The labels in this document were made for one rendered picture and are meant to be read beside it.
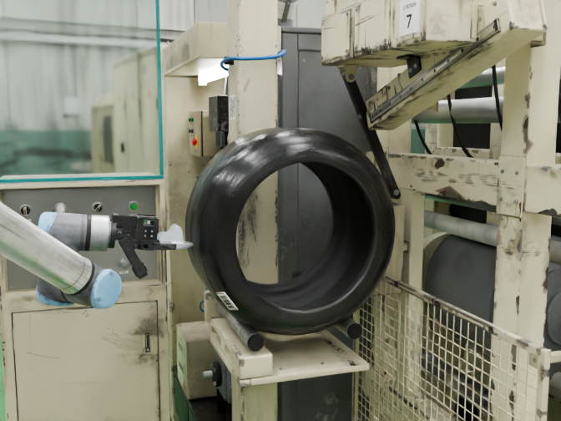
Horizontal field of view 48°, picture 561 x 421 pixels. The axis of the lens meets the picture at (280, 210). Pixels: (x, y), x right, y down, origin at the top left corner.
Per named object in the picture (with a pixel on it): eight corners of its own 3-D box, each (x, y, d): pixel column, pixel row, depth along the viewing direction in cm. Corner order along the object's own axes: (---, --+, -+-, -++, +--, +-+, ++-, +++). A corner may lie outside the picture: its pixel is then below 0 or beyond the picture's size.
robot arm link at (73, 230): (35, 250, 154) (38, 210, 154) (88, 252, 158) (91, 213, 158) (33, 253, 145) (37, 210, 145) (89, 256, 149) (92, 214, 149)
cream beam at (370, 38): (318, 66, 193) (319, 17, 191) (391, 68, 201) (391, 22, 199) (423, 41, 136) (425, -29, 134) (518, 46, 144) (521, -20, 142)
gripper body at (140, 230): (162, 219, 155) (112, 215, 151) (159, 253, 156) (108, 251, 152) (158, 215, 162) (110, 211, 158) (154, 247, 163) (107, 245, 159)
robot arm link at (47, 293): (57, 309, 144) (61, 256, 144) (26, 302, 150) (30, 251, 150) (89, 306, 152) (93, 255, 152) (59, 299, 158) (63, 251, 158)
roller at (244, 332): (228, 296, 193) (234, 308, 194) (214, 303, 191) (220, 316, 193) (260, 331, 160) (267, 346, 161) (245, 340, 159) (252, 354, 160)
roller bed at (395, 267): (337, 282, 221) (338, 199, 217) (374, 279, 225) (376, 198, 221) (361, 296, 202) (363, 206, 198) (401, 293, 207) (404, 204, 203)
